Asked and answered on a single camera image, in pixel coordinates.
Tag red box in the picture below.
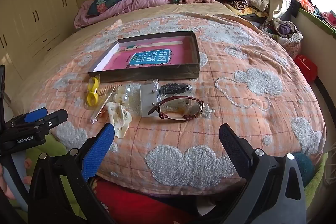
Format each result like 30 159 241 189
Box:
294 54 318 82

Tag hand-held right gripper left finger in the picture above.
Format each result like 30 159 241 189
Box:
28 123 116 224

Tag pink quilt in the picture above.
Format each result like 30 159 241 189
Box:
74 0 181 29

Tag clothes on windowsill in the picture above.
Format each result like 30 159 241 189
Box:
297 0 336 28

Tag clear bag with grey card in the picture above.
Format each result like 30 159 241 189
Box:
140 79 161 118

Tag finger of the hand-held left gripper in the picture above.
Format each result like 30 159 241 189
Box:
10 108 48 125
16 109 69 135

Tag green windowsill mat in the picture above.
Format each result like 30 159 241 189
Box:
298 7 336 35

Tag cream hair claw clip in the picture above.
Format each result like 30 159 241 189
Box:
105 101 132 139

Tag slim clear plastic packet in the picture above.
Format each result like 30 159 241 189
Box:
91 89 117 123

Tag person's left hand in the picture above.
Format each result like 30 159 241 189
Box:
0 165 15 199

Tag cream wardrobe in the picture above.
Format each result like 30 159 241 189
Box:
0 0 79 80

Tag orange spiral hair tie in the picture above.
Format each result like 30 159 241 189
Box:
99 84 117 96

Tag brown hair clip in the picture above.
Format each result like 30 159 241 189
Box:
148 95 205 122

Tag red cloth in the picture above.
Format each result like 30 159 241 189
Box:
94 179 200 224

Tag black beaded hair clip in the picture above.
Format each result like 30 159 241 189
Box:
159 83 193 95

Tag shallow cardboard box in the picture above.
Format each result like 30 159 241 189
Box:
88 30 201 83

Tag basket of clothes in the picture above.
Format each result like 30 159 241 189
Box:
260 19 303 56

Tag pink book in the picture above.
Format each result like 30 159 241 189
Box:
101 40 193 69

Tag orange checked cloud blanket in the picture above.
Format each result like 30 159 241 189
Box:
12 14 327 195

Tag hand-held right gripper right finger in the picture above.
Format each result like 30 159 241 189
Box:
219 123 307 224

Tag large dark floral pillow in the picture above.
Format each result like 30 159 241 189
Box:
87 0 137 16

